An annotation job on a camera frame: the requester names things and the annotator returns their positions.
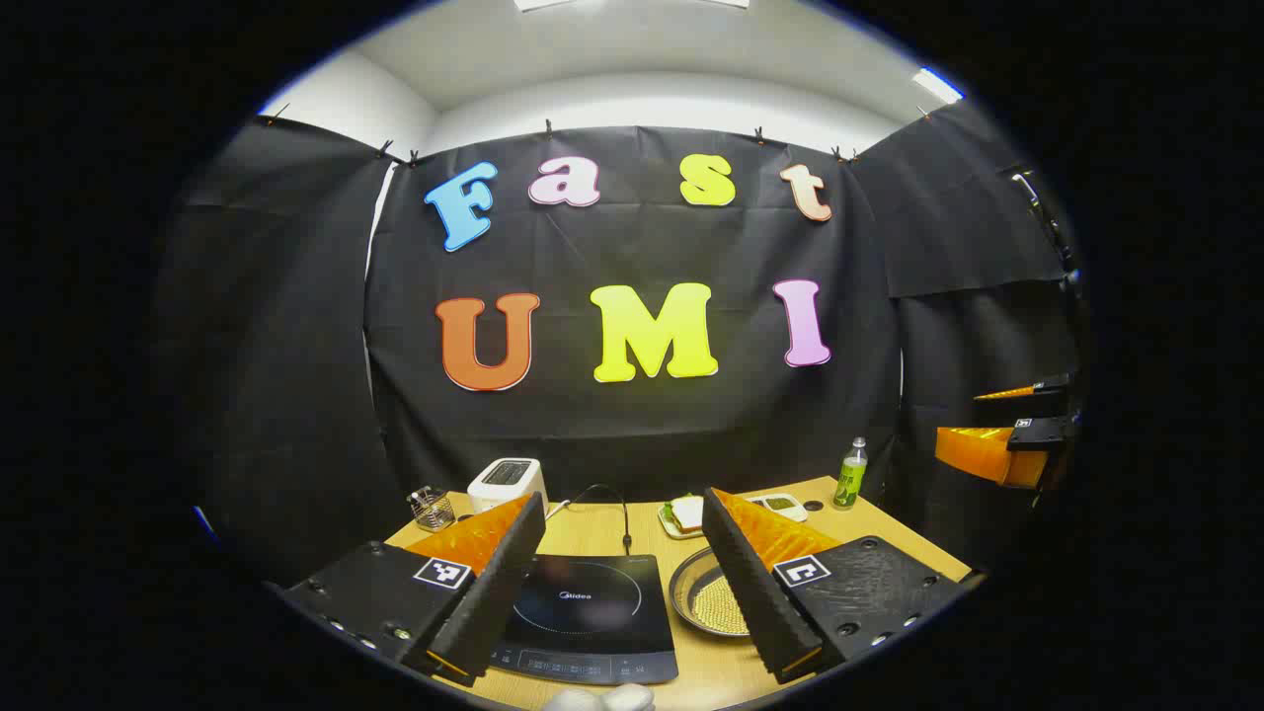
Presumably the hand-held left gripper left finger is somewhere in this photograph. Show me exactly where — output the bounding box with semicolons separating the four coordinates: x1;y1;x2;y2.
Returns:
279;492;547;689

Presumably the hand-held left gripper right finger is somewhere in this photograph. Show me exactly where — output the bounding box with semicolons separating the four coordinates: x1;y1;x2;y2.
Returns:
701;487;988;685

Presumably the steel pot with black handles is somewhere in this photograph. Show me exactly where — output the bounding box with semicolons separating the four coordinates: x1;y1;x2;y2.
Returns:
669;545;761;638

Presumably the black induction cooktop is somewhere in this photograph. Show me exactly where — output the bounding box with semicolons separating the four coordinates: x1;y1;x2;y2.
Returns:
491;553;679;686

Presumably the pile of soybeans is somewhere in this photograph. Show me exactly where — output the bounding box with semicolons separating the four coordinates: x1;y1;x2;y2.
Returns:
689;571;753;635

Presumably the white divided dish of beans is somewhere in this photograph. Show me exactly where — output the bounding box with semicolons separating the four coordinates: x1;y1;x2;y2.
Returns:
748;493;809;523

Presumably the white toaster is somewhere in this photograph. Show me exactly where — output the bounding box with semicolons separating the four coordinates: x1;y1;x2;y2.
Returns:
467;457;549;514

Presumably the small pale plate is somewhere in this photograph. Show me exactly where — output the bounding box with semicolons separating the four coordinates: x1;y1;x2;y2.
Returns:
658;502;707;540

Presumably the green drink bottle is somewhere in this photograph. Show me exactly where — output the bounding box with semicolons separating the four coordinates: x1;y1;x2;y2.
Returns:
832;437;869;512

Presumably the metal clamp stand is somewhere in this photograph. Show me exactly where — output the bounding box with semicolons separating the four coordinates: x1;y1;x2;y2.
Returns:
1009;168;1079;289

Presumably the ceiling light panel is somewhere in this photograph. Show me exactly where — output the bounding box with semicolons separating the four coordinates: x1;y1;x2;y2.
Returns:
912;67;965;106

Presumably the wire mesh utensil holder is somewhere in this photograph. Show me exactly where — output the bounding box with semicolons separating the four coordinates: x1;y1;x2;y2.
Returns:
407;486;456;532

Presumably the black power cable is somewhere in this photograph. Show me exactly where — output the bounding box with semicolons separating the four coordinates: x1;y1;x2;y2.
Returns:
568;484;634;554

